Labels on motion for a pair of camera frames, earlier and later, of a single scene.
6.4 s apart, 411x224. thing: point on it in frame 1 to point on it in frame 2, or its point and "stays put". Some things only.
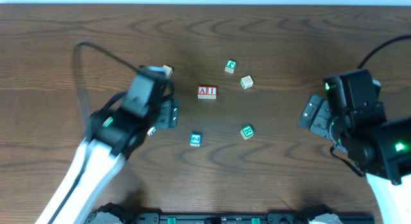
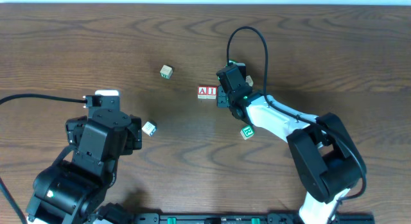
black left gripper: x=167 y=114 to x=136 y=131
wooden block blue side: x=151 y=131 stays put
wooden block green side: x=168 y=70 stays put
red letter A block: x=202 y=92 stays put
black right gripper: x=316 y=115 to x=223 y=100
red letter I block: x=212 y=92 stays put
